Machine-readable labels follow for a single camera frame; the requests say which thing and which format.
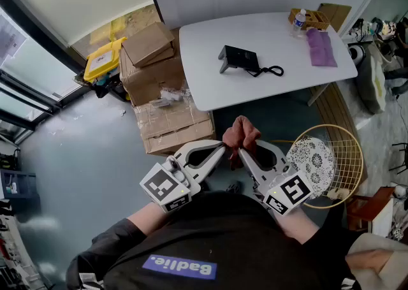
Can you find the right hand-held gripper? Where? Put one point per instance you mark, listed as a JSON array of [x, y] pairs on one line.
[[288, 194]]

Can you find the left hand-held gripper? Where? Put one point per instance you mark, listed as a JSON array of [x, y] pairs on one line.
[[165, 188]]

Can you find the red-brown cloth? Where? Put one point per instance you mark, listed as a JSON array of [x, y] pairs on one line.
[[240, 132]]

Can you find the black device with cable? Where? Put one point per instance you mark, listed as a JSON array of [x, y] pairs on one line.
[[238, 56]]

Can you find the person's right forearm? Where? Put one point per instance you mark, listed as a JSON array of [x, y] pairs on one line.
[[294, 226]]

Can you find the person's left forearm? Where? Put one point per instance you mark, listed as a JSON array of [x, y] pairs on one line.
[[145, 218]]

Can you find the purple cloth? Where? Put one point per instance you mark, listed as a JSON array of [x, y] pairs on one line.
[[321, 48]]

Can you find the person's patterned shoe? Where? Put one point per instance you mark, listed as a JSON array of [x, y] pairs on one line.
[[233, 187]]

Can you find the taped brown cardboard box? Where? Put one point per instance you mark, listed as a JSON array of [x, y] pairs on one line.
[[172, 126]]

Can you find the clear bag of parts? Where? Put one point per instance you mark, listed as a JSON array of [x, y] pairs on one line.
[[172, 94]]

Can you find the person's black shirt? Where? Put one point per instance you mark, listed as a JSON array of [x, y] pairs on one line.
[[216, 237]]

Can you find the large brown cardboard box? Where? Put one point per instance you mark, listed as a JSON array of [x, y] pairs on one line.
[[150, 80]]

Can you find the small brown cardboard box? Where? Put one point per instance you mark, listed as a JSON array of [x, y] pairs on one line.
[[146, 41], [162, 57]]

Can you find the red-brown wooden stool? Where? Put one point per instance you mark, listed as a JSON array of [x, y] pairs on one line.
[[366, 209]]

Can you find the grey beanbag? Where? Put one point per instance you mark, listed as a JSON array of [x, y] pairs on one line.
[[371, 84]]

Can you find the yellow plastic case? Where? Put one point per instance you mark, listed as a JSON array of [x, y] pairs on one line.
[[102, 59]]

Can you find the clear plastic water bottle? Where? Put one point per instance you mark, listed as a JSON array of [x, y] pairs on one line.
[[298, 22]]

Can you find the blue shelf unit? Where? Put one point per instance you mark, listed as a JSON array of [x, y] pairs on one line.
[[19, 186]]

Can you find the paper notice on window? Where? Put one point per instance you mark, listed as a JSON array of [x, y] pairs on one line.
[[9, 40]]

